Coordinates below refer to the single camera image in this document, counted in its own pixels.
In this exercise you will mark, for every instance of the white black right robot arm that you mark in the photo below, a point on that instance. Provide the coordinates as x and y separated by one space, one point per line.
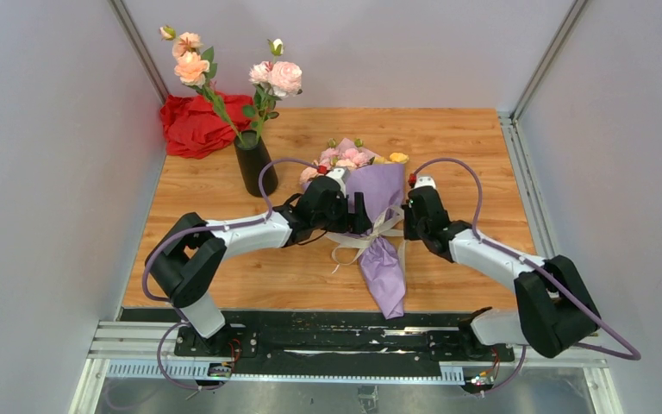
554 309

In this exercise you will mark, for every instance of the peach rose stem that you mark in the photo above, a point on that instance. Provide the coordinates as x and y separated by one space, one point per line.
196 69

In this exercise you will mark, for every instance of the pink rose stem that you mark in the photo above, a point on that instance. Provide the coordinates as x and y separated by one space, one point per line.
273 81

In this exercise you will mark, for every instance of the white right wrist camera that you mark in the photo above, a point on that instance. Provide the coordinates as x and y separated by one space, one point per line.
417 182

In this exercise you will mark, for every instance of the red crumpled cloth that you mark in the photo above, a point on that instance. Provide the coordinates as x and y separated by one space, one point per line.
193 130

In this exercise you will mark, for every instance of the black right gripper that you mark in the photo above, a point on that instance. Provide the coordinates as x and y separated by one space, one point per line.
409 232

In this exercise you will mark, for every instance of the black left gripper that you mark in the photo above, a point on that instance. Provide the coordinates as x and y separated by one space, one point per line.
358 222

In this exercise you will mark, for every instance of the black vase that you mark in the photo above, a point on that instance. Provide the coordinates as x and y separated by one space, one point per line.
253 156

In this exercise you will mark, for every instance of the purple paper bouquet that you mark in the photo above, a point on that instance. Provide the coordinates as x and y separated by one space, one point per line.
380 179

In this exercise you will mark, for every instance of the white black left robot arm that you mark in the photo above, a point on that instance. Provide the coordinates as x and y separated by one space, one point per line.
185 262

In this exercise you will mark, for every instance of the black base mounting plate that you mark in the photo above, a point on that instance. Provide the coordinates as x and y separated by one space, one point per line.
315 344

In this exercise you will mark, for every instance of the cream ribbon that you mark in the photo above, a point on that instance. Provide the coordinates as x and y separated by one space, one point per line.
384 226

